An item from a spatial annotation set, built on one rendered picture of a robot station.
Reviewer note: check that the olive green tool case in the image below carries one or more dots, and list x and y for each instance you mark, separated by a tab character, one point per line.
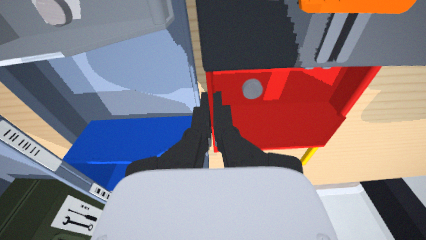
47	209

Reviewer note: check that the blue open bin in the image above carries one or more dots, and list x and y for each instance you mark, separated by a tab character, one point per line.
118	141

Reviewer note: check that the red bin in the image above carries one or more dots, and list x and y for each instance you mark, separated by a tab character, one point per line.
298	108

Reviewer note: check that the yellow bar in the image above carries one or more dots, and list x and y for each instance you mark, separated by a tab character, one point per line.
308	155

